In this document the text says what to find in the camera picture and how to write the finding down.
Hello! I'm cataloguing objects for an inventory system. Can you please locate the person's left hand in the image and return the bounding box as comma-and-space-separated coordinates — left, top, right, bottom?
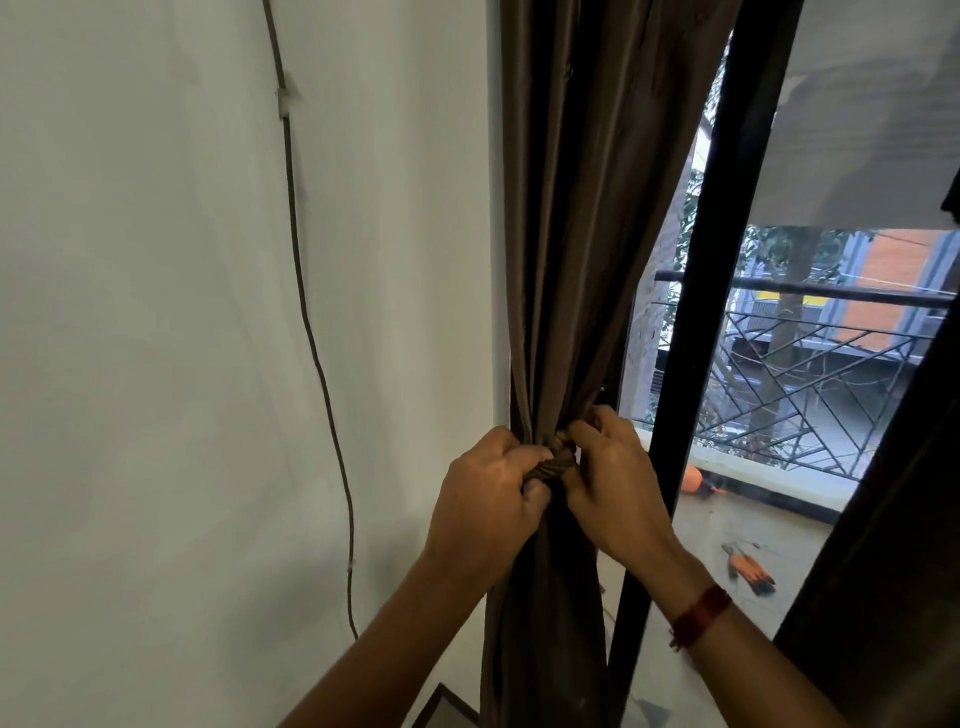
422, 425, 556, 595

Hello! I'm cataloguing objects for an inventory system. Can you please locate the person's right hand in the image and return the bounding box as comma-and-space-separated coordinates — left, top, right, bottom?
558, 404, 715, 603

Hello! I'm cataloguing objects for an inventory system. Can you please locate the dark brown satin curtain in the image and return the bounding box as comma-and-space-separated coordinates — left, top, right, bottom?
772, 296, 960, 728
479, 0, 745, 728

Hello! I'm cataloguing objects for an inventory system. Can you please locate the person's left forearm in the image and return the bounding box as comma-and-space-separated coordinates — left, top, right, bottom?
277, 551, 489, 728

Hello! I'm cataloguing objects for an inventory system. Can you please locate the red wrist thread band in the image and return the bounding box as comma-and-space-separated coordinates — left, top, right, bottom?
668, 584, 733, 652

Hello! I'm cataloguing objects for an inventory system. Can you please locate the orange work glove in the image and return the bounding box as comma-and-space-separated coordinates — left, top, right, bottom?
720, 542, 778, 598

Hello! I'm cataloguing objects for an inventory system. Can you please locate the black framed board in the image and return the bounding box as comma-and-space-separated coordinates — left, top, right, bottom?
410, 683, 482, 728

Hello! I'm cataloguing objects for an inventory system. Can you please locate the grey wall cable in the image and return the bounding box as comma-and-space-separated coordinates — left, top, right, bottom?
261, 0, 361, 642

